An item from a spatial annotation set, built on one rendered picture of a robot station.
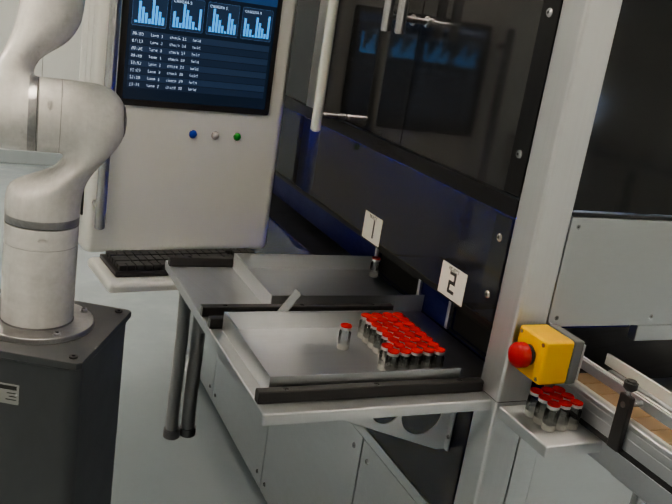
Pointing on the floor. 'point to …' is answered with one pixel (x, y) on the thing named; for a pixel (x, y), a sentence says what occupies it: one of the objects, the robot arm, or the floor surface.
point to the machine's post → (539, 233)
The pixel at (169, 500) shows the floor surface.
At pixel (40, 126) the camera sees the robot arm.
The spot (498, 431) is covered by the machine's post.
